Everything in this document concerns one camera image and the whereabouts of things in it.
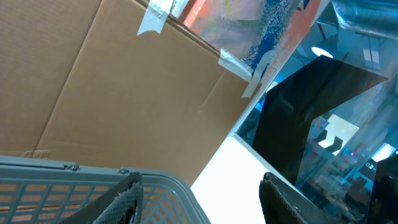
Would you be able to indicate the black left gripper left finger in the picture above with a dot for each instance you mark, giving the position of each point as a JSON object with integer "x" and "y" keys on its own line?
{"x": 122, "y": 203}

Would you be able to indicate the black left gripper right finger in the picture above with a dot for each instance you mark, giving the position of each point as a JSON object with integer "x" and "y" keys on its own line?
{"x": 281, "y": 204}

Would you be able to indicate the black angled panel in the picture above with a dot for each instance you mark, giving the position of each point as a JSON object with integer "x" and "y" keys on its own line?
{"x": 292, "y": 105}

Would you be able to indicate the grey plastic basket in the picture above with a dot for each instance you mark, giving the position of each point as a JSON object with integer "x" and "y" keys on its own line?
{"x": 48, "y": 191}

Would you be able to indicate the brown cardboard sheet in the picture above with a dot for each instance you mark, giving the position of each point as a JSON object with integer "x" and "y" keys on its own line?
{"x": 79, "y": 83}

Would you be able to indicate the colourful painted board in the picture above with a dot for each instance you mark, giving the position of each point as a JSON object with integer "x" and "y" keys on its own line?
{"x": 250, "y": 34}

